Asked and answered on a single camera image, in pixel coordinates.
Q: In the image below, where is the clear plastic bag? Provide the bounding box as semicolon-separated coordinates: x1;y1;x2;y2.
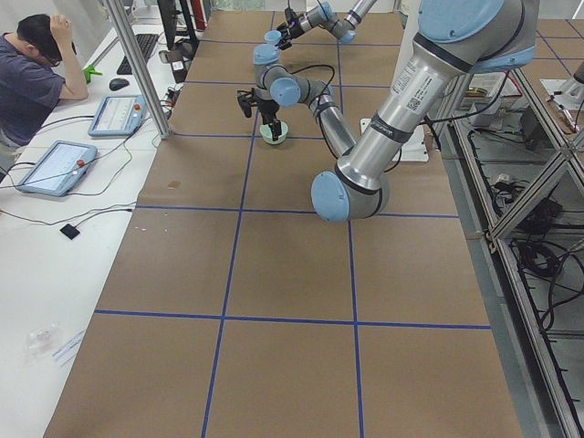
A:
24;322;62;364

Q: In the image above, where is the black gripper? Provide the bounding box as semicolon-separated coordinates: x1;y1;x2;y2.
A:
276;18;305;50
255;89;280;141

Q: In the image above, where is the light blue plastic cup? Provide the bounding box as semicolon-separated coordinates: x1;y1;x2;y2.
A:
264;30;282;46

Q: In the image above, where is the green plastic object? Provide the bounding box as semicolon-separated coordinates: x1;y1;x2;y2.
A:
83;65;103;84

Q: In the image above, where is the black keyboard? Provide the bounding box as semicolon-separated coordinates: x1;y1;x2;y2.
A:
116;33;160;77

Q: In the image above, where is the aluminium frame post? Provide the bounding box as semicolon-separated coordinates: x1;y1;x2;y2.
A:
104;0;171;140

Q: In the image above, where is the near teach pendant tablet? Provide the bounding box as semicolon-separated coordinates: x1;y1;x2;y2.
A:
16;141;98;197

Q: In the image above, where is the aluminium frame rack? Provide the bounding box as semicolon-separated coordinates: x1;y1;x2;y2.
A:
433;17;584;438

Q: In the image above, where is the light green ceramic bowl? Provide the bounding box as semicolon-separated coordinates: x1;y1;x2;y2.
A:
259;121;288;145

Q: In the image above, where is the teach pendant tablet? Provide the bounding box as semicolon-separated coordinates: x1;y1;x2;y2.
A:
88;95;147;138
16;141;98;197

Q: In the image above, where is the far teach pendant tablet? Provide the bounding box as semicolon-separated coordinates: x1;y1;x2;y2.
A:
88;95;147;138

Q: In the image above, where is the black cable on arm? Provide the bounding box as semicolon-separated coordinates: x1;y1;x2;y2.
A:
287;65;339;99

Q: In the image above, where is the black monitor stand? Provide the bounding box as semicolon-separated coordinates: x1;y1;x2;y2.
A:
157;0;199;60

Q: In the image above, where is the seated person in blue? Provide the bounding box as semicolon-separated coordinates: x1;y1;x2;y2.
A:
0;13;89;151

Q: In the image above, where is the small black square pad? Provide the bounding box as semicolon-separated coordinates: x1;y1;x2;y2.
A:
59;224;80;240

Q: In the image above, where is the brown paper table cover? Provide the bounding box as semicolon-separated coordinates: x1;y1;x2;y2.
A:
46;12;525;437

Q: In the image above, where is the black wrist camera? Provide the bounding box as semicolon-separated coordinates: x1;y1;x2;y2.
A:
236;89;256;119

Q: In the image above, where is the black computer mouse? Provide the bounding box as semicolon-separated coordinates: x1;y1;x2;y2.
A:
109;78;130;91

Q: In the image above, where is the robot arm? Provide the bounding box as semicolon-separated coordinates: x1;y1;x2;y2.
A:
276;0;375;50
237;0;539;222

